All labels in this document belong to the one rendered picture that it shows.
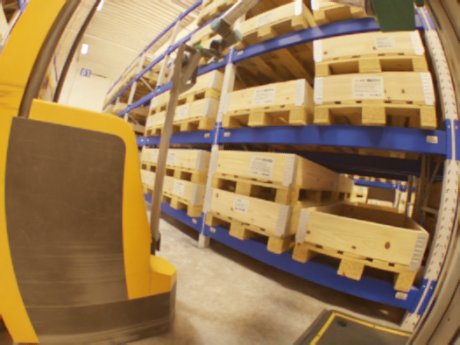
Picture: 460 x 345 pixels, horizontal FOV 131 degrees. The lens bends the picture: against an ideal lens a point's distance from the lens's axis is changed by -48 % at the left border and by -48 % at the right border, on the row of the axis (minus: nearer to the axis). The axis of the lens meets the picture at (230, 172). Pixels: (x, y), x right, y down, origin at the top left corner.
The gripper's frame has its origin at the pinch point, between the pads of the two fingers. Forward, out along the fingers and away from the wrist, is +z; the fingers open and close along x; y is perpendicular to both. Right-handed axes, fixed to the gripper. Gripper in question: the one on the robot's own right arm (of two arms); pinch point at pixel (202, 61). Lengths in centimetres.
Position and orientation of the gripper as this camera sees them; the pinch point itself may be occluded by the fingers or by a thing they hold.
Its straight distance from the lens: 130.0
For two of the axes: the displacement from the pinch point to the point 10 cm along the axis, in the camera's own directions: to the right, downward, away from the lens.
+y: -2.4, 4.4, 8.6
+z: -3.4, 7.9, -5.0
